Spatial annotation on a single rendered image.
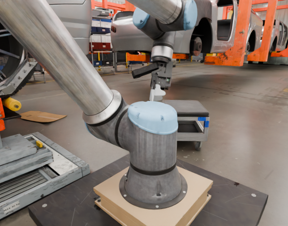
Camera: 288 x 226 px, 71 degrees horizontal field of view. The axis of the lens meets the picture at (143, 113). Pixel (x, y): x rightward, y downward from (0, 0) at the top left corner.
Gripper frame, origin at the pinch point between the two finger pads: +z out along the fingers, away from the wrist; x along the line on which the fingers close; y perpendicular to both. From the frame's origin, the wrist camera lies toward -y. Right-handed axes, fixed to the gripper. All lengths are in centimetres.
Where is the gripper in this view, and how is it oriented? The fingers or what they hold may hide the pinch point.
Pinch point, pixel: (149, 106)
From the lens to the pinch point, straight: 83.7
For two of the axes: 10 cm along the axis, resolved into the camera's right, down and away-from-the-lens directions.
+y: 9.9, 1.5, -0.1
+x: 0.0, 0.8, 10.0
